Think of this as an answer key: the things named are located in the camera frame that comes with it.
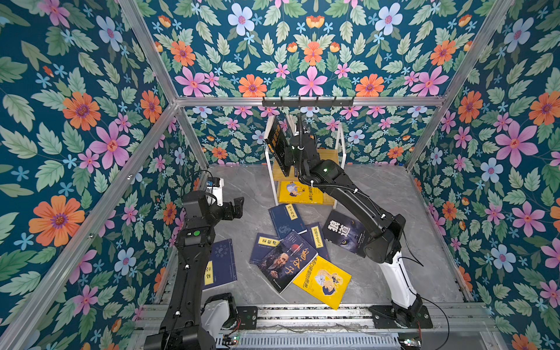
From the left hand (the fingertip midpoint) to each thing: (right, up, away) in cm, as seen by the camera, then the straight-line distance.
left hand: (232, 196), depth 77 cm
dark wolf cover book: (+45, -16, +16) cm, 50 cm away
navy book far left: (-7, -29, +8) cm, 31 cm away
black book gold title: (+16, +22, +5) cm, 28 cm away
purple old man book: (+20, -26, +7) cm, 33 cm away
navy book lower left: (+9, -21, +14) cm, 27 cm away
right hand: (+25, +21, +2) cm, 32 cm away
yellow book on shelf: (+24, 0, +25) cm, 35 cm away
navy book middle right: (+31, -18, +14) cm, 38 cm away
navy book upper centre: (+19, -12, +21) cm, 30 cm away
